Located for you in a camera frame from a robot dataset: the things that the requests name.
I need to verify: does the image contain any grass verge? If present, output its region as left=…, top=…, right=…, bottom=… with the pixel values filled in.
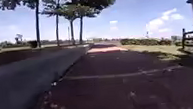
left=121, top=37, right=193, bottom=66

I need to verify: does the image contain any row of trees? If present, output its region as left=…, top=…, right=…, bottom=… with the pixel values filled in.
left=0, top=0, right=122, bottom=53

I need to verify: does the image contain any reddish brown paved path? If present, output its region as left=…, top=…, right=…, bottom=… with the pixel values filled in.
left=15, top=35, right=193, bottom=109

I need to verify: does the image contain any low green hedge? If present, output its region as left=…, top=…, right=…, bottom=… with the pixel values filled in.
left=119, top=34, right=174, bottom=50

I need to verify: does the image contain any dark wooden fence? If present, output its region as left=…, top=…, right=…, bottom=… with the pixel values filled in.
left=180, top=27, right=193, bottom=51

